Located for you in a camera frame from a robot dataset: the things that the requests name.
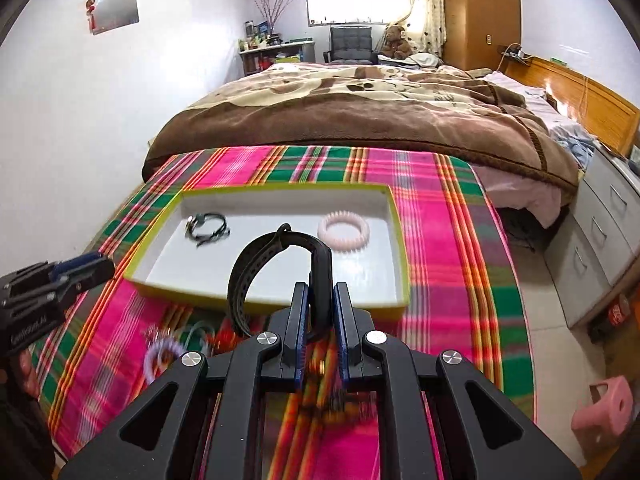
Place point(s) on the person's left hand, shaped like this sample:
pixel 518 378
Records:
pixel 27 372

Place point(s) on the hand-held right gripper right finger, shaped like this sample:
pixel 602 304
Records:
pixel 341 320

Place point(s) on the bundle of dry branches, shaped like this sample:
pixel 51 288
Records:
pixel 275 7

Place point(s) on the white drawer cabinet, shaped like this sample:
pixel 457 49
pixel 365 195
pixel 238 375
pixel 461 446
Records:
pixel 600 220

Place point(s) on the brown beige blanket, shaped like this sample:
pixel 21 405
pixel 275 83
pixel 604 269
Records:
pixel 325 125

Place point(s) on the black silicone wristband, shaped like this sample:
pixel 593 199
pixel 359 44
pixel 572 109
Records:
pixel 240 270

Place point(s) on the pink bed sheet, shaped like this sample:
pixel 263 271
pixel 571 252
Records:
pixel 515 195

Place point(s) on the window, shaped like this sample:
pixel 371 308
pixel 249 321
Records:
pixel 355 5

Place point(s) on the person's left forearm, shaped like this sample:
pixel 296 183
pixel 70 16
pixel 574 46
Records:
pixel 20 435

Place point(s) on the red labelled bottle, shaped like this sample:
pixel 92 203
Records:
pixel 619 311

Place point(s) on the pink green plaid cloth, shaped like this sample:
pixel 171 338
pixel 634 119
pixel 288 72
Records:
pixel 450 260

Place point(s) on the brown teddy bear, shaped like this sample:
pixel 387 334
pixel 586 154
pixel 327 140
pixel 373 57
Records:
pixel 396 42

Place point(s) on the wooden wardrobe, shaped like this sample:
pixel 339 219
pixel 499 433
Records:
pixel 480 10

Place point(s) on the pale blue cloth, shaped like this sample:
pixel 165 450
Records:
pixel 575 142

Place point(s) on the white cluttered shelf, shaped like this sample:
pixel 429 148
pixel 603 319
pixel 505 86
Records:
pixel 270 52

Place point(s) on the red hanging ornament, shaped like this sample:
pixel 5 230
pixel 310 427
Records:
pixel 91 7

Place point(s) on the silver wall mirror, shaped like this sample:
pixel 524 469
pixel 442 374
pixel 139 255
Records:
pixel 117 5

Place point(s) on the spotted curtain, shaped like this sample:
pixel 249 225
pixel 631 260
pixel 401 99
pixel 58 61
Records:
pixel 430 5

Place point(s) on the grey padded chair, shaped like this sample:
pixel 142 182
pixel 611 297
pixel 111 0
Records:
pixel 350 40

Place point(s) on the pink plastic stool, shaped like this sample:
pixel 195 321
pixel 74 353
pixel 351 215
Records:
pixel 600 420

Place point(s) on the wooden headboard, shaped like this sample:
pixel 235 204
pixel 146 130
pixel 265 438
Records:
pixel 590 95

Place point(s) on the white bedding pile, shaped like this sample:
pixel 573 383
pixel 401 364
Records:
pixel 422 60

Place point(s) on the white tray with yellow-green rim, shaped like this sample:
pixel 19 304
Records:
pixel 280 210

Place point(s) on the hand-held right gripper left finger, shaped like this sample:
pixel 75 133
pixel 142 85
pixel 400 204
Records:
pixel 302 320

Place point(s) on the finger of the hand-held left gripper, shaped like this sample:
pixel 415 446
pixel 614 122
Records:
pixel 92 275
pixel 75 265

